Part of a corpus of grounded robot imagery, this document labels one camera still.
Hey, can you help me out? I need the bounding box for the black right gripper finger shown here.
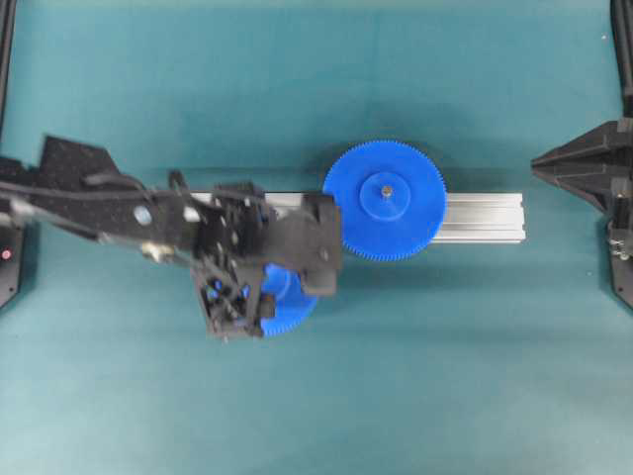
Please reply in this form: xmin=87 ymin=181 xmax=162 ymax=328
xmin=531 ymin=121 xmax=623 ymax=173
xmin=531 ymin=165 xmax=623 ymax=217

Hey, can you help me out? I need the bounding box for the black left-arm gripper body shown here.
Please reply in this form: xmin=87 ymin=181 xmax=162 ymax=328
xmin=191 ymin=182 xmax=271 ymax=339

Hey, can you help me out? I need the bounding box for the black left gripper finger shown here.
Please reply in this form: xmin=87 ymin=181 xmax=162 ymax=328
xmin=254 ymin=293 xmax=276 ymax=337
xmin=264 ymin=192 xmax=342 ymax=297

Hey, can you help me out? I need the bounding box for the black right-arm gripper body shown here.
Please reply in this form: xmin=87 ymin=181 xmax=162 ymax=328
xmin=607 ymin=118 xmax=632 ymax=257

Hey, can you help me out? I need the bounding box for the small blue gear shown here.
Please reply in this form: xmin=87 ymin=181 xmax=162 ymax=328
xmin=261 ymin=264 xmax=318 ymax=337

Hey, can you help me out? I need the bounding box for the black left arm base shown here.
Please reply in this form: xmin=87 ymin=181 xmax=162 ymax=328
xmin=0 ymin=226 xmax=26 ymax=308

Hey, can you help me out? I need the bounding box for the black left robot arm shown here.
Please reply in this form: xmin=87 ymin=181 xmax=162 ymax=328
xmin=1 ymin=136 xmax=343 ymax=338

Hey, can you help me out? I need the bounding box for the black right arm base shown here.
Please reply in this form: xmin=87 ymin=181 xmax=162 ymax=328
xmin=609 ymin=254 xmax=633 ymax=313

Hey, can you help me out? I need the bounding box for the large blue gear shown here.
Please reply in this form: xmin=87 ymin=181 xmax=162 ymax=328
xmin=322 ymin=141 xmax=448 ymax=261

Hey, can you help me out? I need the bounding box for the aluminium extrusion rail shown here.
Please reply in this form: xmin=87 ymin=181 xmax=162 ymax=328
xmin=173 ymin=192 xmax=525 ymax=255

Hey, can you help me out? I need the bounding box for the black right frame post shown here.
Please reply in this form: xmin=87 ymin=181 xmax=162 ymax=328
xmin=610 ymin=0 xmax=632 ymax=108

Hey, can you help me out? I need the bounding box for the black frame post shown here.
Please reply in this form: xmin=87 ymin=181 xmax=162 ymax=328
xmin=0 ymin=0 xmax=17 ymax=123
xmin=610 ymin=0 xmax=632 ymax=108

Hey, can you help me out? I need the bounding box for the black left frame post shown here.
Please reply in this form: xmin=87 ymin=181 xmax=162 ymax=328
xmin=0 ymin=0 xmax=17 ymax=123

